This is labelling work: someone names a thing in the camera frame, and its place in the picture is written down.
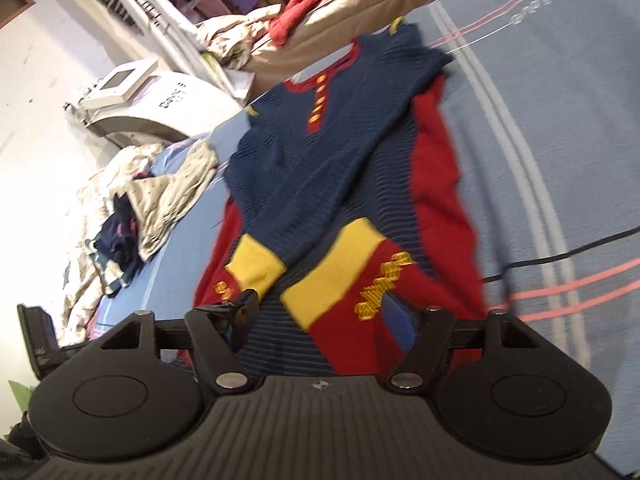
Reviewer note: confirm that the brown massage bed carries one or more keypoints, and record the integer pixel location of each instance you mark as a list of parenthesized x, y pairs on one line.
[(340, 20)]

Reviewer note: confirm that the floral quilt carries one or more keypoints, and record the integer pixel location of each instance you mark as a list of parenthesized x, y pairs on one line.
[(85, 280)]

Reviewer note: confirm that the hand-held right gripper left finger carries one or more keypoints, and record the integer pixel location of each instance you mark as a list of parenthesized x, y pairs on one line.
[(239, 312)]

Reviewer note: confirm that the navy pink garment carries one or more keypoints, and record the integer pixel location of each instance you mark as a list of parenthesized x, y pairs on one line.
[(117, 245)]

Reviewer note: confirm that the crumpled beige blanket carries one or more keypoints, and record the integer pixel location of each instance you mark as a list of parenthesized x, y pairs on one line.
[(235, 30)]

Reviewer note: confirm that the red jacket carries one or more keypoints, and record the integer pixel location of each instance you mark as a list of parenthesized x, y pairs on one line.
[(295, 10)]

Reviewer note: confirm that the navy striped red garment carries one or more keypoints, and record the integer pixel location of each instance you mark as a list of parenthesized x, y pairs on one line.
[(325, 160)]

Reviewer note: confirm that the white beauty machine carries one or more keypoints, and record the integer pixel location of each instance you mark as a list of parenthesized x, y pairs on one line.
[(165, 105)]

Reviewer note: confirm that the cream polka dot garment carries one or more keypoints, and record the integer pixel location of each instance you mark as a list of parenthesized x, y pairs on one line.
[(170, 195)]

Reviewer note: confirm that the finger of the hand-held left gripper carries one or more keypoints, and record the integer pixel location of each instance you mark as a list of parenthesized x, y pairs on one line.
[(42, 345)]

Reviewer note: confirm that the white slotted rack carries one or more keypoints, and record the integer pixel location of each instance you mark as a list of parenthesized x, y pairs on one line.
[(150, 5)]

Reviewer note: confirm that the green white checkered garment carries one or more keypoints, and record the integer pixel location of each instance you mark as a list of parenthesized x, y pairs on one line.
[(107, 280)]

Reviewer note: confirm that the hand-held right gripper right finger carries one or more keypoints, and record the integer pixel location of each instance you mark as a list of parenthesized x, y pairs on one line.
[(400, 320)]

